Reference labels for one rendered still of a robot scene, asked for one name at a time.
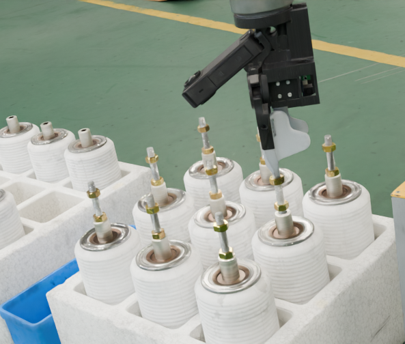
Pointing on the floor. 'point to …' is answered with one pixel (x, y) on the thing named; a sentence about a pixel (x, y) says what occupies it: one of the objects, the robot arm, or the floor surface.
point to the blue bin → (35, 309)
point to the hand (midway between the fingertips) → (270, 165)
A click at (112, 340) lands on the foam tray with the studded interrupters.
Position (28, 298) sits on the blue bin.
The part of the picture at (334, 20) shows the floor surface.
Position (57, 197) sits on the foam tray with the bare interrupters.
